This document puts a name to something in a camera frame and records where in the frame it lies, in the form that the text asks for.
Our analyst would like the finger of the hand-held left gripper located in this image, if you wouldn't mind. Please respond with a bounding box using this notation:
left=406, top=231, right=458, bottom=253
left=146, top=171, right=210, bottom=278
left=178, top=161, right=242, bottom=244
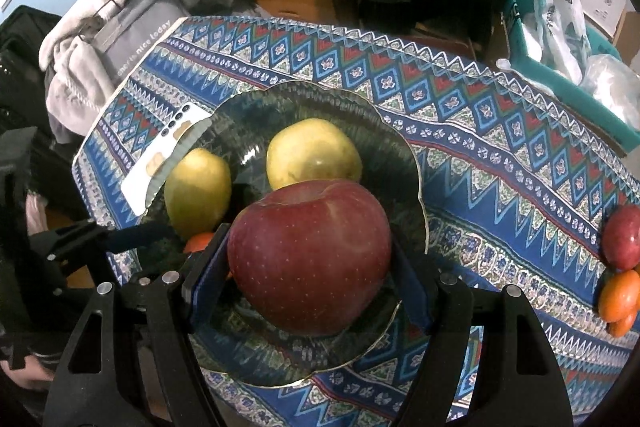
left=30, top=219, right=178, bottom=260

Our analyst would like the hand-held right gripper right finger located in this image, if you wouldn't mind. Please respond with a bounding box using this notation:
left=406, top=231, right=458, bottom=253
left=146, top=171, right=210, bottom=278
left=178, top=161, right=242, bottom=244
left=390, top=242, right=573, bottom=427

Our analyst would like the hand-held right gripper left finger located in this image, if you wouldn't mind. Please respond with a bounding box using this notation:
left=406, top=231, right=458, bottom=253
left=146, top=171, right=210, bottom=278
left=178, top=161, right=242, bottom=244
left=42, top=223, right=236, bottom=427

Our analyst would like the small orange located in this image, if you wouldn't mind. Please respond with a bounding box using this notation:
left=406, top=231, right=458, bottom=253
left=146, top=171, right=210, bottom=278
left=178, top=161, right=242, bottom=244
left=182, top=232, right=217, bottom=254
left=607, top=307, right=638, bottom=338

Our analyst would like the yellow-green apple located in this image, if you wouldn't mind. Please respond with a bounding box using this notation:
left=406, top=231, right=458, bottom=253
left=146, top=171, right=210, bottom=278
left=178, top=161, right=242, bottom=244
left=266, top=118, right=363, bottom=192
left=164, top=148, right=233, bottom=240

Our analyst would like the dark red apple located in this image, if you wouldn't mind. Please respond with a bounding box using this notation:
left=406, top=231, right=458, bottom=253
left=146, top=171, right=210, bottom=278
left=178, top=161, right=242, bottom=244
left=227, top=179, right=393, bottom=338

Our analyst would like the dark glass bowl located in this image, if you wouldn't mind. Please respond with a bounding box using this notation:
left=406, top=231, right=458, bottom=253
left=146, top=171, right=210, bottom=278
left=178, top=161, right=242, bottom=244
left=140, top=82, right=430, bottom=390

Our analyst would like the large orange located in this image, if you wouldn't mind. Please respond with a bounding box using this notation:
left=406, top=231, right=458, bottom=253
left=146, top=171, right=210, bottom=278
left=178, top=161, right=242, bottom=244
left=598, top=269, right=640, bottom=323

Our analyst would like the bright red apple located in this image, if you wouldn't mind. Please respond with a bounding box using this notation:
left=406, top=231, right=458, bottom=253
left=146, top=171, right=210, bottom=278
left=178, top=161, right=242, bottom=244
left=602, top=204, right=640, bottom=271

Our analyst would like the person's left hand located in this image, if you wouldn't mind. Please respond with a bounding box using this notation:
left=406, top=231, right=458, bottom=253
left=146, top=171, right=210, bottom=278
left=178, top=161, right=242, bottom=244
left=5, top=352, right=53, bottom=390

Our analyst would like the blue patterned tablecloth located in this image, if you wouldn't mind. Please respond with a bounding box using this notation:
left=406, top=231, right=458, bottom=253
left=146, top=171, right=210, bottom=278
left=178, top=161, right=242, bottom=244
left=72, top=16, right=640, bottom=427

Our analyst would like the light grey blanket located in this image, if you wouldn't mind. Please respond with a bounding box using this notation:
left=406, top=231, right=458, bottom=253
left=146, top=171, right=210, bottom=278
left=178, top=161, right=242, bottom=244
left=40, top=0, right=201, bottom=142

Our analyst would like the grey printed bag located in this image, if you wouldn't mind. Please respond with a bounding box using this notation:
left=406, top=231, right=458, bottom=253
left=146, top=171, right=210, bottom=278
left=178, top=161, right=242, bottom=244
left=97, top=0, right=186, bottom=82

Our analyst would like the black suitcase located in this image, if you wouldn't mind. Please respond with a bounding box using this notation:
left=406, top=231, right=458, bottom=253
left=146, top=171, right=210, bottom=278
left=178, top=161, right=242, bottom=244
left=0, top=6, right=76, bottom=130

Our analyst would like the teal box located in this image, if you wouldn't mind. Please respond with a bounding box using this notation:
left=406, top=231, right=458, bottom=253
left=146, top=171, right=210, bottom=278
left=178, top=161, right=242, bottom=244
left=502, top=0, right=640, bottom=152

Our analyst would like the wooden drawer box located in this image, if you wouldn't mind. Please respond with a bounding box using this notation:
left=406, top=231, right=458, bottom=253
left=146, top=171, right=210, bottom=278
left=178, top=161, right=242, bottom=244
left=255, top=0, right=336, bottom=22

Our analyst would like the clear plastic bag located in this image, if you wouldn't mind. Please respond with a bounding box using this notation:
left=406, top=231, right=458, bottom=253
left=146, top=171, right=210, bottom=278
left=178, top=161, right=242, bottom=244
left=580, top=54, right=640, bottom=130

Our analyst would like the brown cardboard box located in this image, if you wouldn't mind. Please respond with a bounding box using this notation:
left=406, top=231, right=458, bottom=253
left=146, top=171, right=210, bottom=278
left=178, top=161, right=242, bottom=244
left=612, top=9, right=640, bottom=58

